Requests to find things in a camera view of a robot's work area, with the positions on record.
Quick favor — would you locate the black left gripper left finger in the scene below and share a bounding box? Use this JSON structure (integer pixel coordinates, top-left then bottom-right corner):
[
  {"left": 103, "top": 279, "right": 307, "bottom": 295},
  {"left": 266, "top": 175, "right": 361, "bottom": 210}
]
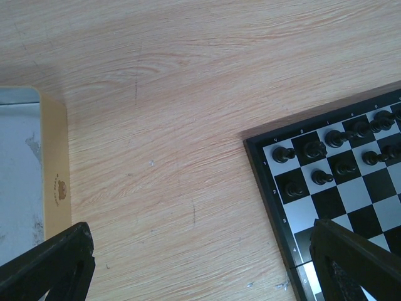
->
[{"left": 1, "top": 222, "right": 95, "bottom": 300}]

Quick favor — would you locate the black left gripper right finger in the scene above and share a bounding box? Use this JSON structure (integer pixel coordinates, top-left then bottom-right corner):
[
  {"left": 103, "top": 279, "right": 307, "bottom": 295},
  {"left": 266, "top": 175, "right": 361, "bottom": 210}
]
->
[{"left": 310, "top": 219, "right": 400, "bottom": 300}]

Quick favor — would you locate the black grey chess board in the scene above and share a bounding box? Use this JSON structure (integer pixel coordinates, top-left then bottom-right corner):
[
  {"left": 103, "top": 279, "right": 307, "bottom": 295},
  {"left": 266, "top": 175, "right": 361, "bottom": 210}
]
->
[{"left": 244, "top": 83, "right": 400, "bottom": 300}]

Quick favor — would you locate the black pawn edge file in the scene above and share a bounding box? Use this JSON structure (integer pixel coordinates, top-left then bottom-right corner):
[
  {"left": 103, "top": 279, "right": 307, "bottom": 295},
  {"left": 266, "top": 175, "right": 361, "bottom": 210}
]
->
[{"left": 284, "top": 182, "right": 304, "bottom": 198}]

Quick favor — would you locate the black knight piece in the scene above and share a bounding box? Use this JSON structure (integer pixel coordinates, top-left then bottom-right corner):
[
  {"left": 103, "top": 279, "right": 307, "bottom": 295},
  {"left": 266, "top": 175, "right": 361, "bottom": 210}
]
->
[{"left": 303, "top": 140, "right": 327, "bottom": 159}]

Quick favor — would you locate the black bishop piece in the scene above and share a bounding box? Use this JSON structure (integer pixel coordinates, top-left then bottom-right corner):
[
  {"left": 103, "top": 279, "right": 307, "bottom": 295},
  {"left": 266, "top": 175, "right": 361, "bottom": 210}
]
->
[{"left": 325, "top": 130, "right": 355, "bottom": 148}]

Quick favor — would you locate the black rook corner piece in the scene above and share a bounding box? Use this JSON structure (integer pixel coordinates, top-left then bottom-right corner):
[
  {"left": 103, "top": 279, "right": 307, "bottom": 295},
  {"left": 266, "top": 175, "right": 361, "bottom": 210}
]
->
[{"left": 272, "top": 146, "right": 296, "bottom": 164}]

